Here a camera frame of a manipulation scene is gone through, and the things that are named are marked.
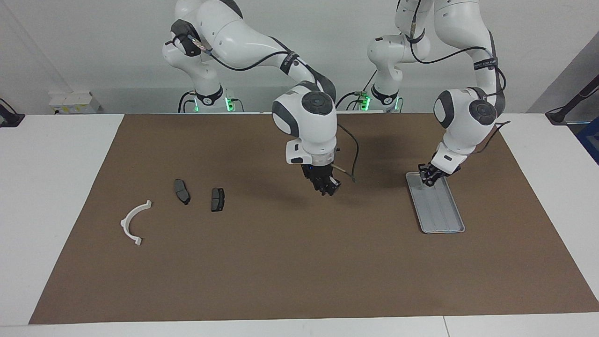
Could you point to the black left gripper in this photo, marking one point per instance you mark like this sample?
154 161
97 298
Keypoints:
430 171

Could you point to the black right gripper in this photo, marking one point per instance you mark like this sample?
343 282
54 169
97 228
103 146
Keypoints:
320 174

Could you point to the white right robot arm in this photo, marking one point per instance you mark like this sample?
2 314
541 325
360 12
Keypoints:
309 121

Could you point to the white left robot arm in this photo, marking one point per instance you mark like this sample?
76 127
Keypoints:
463 117

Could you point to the silver metal tray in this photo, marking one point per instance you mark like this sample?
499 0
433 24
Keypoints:
440 210

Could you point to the brown table mat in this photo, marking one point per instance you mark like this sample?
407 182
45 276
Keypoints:
281 271

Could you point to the rectangular dark brake pad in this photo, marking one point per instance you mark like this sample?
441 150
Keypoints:
218 200

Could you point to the black clamp stand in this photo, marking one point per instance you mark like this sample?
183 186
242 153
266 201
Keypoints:
9 118
561 113

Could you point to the curved dark brake pad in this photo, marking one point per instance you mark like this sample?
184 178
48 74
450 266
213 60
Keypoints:
181 191

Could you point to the blue box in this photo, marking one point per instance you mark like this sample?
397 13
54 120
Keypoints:
590 140

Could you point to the white power strip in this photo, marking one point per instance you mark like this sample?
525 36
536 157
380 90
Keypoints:
75 102

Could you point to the white curved plastic bracket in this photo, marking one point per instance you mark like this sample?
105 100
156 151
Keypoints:
125 226

